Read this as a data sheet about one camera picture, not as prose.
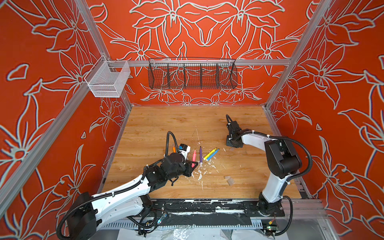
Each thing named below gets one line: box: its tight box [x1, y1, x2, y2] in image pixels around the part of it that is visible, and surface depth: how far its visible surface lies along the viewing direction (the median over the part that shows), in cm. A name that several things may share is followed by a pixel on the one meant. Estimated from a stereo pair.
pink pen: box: [191, 148, 197, 168], surface depth 75 cm
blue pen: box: [206, 148, 220, 161], surface depth 93 cm
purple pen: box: [199, 146, 203, 163], surface depth 94 cm
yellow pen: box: [203, 147, 218, 161], surface depth 94 cm
